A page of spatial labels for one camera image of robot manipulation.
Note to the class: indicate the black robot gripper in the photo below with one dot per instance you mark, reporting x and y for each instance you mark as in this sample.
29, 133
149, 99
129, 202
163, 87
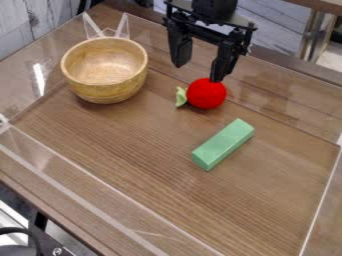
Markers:
212, 21

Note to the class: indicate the green rectangular block stick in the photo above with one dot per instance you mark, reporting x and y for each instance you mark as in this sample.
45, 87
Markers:
222, 144

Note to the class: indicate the light wooden bowl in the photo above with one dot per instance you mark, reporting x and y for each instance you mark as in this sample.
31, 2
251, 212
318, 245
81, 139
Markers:
105, 69

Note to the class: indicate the red plush ball with leaf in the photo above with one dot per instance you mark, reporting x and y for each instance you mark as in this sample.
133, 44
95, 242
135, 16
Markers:
203, 94

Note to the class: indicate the clear acrylic tray barrier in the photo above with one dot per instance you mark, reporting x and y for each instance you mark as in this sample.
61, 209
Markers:
107, 168

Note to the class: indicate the metal chair frame background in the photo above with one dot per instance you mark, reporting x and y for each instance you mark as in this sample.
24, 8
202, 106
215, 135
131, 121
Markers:
324, 12

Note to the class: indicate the black table leg bracket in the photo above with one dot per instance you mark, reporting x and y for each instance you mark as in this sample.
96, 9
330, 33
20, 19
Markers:
51, 247

